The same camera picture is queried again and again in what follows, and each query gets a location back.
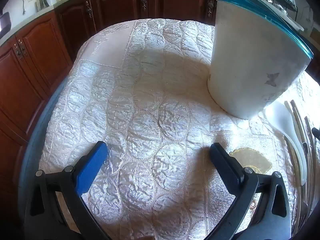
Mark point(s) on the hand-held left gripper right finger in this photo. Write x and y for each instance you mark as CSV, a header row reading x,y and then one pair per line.
x,y
225,166

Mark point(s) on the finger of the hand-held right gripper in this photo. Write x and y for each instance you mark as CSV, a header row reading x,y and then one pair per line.
x,y
316,131

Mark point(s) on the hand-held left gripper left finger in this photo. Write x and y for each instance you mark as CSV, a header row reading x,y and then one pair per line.
x,y
92,167

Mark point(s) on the dark metal spoon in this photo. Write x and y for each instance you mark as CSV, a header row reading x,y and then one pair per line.
x,y
304,145

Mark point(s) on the white plastic spoon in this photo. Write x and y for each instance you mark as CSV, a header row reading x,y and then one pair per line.
x,y
280,120

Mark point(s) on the white utensil holder teal rim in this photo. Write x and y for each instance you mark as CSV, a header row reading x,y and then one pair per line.
x,y
250,55

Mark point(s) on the white quilted tablecloth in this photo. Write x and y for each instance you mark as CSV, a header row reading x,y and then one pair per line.
x,y
150,105

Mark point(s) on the dark wooden base cabinet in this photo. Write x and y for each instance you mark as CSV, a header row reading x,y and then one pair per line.
x,y
37,67

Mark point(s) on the dark rice cooker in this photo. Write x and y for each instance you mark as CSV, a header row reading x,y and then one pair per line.
x,y
5,21

